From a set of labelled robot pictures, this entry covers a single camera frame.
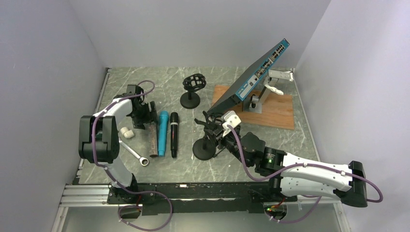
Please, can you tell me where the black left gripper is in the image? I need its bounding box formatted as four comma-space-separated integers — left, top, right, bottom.
131, 101, 160, 130

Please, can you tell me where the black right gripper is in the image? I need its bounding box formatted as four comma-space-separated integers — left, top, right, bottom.
205, 122, 251, 167

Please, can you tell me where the blue microphone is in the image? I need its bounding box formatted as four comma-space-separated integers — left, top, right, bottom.
158, 111, 169, 157

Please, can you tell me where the black clip microphone stand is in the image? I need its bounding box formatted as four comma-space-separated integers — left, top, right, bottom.
192, 133, 216, 161

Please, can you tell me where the black microphone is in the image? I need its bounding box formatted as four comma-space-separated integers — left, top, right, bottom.
170, 112, 179, 159

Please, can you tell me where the silver head glitter microphone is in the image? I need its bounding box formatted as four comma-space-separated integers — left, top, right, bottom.
148, 122, 158, 158

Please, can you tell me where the black round base stand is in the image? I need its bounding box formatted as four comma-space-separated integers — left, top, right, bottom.
180, 73, 206, 109

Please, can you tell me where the black tripod shock mount stand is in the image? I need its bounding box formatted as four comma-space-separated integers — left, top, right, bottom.
194, 111, 223, 158

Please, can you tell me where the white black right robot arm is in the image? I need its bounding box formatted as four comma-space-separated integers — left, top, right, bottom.
218, 129, 370, 208

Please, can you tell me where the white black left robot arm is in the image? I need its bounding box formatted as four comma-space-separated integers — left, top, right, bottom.
78, 84, 158, 203

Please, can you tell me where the white plastic pipe fitting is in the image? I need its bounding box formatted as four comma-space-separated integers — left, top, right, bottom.
120, 127, 135, 139

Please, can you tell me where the silver ratchet wrench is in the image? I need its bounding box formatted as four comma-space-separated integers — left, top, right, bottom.
119, 139, 149, 167

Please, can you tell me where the wooden board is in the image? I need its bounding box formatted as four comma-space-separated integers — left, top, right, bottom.
207, 82, 294, 130

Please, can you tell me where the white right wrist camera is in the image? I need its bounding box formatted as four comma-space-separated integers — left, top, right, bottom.
222, 110, 241, 138

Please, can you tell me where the grey metal bracket stand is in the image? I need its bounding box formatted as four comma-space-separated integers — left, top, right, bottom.
242, 69, 294, 114

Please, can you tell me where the blue network switch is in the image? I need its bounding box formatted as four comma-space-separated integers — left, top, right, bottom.
207, 38, 290, 115

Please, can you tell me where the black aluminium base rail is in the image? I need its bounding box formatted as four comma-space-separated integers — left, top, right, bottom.
59, 182, 317, 218

